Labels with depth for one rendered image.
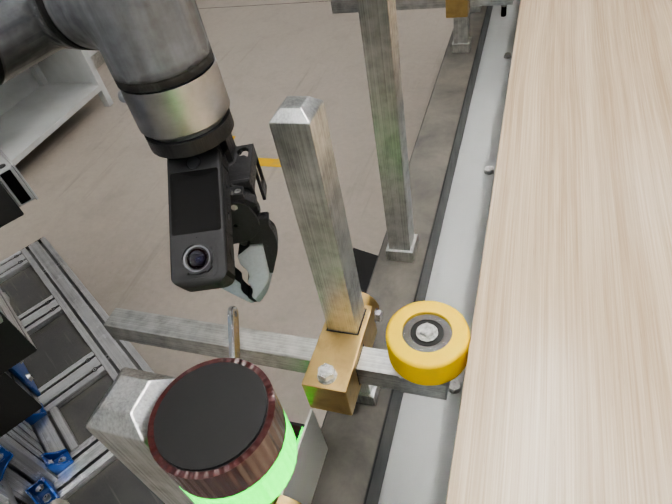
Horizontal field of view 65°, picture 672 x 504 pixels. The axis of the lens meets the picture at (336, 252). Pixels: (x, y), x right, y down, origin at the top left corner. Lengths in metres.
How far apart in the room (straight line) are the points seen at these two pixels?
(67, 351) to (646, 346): 1.48
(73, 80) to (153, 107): 3.16
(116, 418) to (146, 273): 1.85
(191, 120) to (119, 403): 0.22
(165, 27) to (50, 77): 3.29
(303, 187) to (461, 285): 0.53
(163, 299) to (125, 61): 1.63
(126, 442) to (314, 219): 0.26
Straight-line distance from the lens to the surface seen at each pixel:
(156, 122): 0.42
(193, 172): 0.44
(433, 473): 0.76
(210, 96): 0.42
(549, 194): 0.67
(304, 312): 1.75
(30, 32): 0.45
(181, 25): 0.40
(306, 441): 0.61
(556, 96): 0.86
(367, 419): 0.71
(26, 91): 3.65
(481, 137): 1.27
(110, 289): 2.14
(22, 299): 1.97
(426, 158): 1.08
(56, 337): 1.77
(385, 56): 0.66
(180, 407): 0.26
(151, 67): 0.40
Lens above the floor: 1.32
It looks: 44 degrees down
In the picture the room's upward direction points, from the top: 13 degrees counter-clockwise
